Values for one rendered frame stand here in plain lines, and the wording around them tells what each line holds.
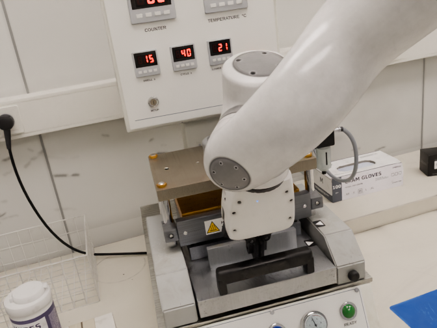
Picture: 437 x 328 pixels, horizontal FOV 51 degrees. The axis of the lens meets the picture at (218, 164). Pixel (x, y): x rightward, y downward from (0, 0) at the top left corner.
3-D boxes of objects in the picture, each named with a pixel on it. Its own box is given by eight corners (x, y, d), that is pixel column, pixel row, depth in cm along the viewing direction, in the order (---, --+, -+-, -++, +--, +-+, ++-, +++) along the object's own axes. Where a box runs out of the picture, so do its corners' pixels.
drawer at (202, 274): (175, 232, 95) (168, 198, 92) (274, 209, 99) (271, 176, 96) (201, 323, 68) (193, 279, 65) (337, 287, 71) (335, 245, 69)
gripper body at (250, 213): (227, 192, 57) (230, 249, 64) (304, 176, 59) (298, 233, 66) (213, 156, 63) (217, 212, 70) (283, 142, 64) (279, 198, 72)
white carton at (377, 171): (312, 187, 138) (311, 165, 136) (379, 171, 143) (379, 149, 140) (332, 203, 127) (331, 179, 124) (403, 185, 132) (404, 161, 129)
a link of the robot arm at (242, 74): (279, 185, 55) (296, 140, 61) (285, 90, 46) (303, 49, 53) (214, 172, 57) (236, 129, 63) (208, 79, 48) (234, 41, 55)
